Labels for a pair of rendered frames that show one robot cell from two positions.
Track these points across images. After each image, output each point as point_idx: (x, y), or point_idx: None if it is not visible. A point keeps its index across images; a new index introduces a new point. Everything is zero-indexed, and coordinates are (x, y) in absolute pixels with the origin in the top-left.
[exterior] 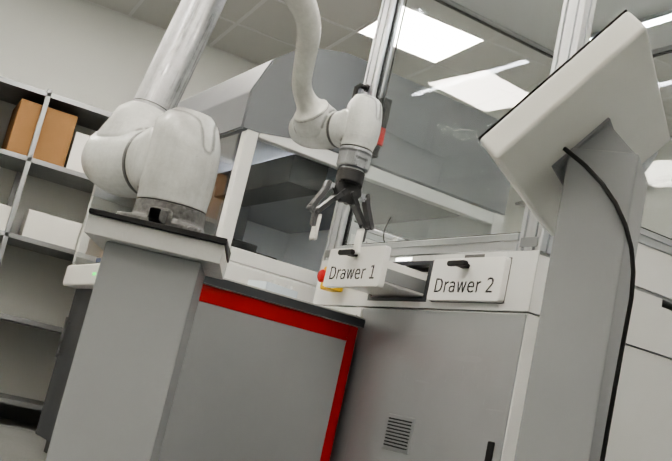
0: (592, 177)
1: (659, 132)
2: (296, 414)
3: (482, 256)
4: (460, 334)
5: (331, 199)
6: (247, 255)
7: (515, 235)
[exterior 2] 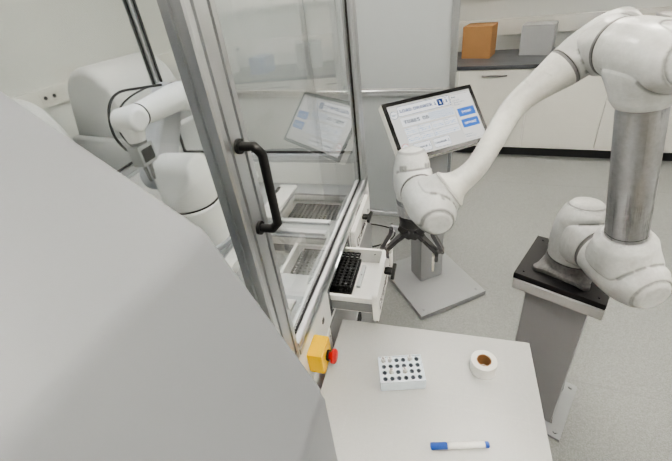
0: None
1: None
2: None
3: (359, 205)
4: (361, 247)
5: (426, 237)
6: None
7: (364, 182)
